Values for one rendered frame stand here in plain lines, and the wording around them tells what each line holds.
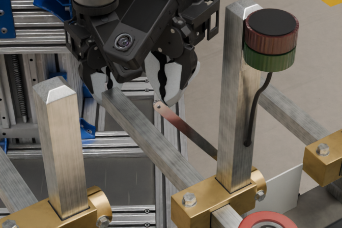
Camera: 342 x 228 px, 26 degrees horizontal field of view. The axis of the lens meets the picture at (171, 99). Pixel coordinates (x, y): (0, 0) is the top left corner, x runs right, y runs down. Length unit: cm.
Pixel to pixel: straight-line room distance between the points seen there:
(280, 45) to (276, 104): 44
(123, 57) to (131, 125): 32
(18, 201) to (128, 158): 113
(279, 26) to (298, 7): 224
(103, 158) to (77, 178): 120
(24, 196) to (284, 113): 50
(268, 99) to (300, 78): 142
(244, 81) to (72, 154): 24
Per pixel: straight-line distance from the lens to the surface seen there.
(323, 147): 116
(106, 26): 114
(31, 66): 180
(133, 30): 87
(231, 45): 90
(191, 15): 92
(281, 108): 126
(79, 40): 118
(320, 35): 292
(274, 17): 85
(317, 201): 129
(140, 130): 115
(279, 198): 122
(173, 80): 96
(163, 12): 88
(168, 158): 110
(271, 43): 82
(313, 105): 258
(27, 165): 206
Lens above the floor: 163
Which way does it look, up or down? 40 degrees down
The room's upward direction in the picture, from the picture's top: straight up
